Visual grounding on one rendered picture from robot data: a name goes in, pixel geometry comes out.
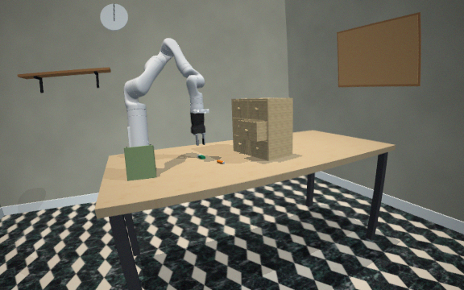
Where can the small wooden chest of drawers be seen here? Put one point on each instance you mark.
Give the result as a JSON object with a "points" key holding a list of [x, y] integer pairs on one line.
{"points": [[279, 126]]}

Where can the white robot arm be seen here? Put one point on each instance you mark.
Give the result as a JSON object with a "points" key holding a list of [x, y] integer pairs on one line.
{"points": [[138, 87]]}

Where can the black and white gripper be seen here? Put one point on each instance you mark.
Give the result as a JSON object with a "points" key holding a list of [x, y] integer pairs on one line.
{"points": [[197, 119]]}

